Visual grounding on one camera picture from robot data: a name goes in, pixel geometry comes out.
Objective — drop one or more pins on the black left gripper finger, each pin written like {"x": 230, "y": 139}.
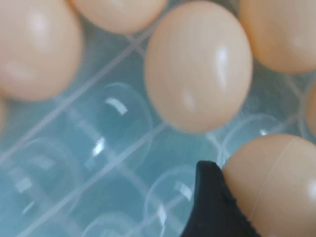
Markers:
{"x": 212, "y": 212}

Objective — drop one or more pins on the beige plastic egg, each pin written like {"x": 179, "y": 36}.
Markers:
{"x": 37, "y": 49}
{"x": 197, "y": 69}
{"x": 279, "y": 32}
{"x": 118, "y": 12}
{"x": 284, "y": 185}
{"x": 312, "y": 111}

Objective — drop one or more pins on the clear plastic egg box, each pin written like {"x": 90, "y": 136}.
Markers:
{"x": 98, "y": 148}

